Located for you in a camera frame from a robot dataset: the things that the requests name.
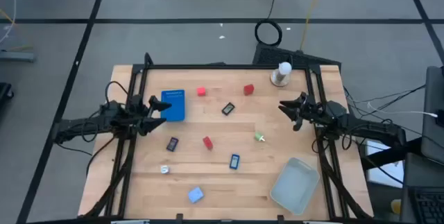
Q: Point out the grey desk foot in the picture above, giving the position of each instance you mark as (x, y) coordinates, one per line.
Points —
(17, 56)

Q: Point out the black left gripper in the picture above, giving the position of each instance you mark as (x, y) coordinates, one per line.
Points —
(140, 114)

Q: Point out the white bulb brass lamp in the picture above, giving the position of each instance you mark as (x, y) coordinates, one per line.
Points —
(280, 76)

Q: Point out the blue plastic basket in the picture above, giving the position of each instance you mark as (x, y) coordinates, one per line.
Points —
(173, 106)

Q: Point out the white plastic bin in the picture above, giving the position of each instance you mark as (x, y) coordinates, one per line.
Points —
(295, 186)

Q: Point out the dark monitor back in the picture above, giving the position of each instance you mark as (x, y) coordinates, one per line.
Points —
(433, 120)

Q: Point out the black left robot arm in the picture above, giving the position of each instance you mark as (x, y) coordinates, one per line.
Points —
(86, 127)

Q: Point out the purple digital thermometer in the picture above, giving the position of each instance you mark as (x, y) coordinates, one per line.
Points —
(172, 144)

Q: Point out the light blue box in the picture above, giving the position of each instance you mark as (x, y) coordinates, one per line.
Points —
(196, 195)

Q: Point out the yellow round object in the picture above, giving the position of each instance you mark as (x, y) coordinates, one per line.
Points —
(395, 206)

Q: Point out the pink red wall charger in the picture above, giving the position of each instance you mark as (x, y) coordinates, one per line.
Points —
(201, 91)

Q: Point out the blue digital thermometer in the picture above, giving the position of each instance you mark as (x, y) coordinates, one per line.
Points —
(234, 161)

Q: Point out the black perforated computer case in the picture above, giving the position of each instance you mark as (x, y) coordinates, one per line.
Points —
(277, 55)

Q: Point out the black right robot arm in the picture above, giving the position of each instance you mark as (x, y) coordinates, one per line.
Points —
(364, 125)

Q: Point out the black digital thermometer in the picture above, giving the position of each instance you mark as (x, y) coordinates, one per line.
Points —
(228, 109)

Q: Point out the small white cube charger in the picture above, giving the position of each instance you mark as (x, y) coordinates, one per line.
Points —
(164, 169)

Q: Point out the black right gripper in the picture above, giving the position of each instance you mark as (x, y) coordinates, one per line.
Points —
(315, 113)

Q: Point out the dark grey desk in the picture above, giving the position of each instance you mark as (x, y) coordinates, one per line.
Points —
(416, 172)

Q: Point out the black aluminium table frame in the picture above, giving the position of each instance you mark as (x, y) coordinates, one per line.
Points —
(225, 67)

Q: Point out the green white wall charger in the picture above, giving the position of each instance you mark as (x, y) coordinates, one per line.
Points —
(258, 136)

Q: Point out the black keyboard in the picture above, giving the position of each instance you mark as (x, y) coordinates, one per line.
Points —
(428, 208)

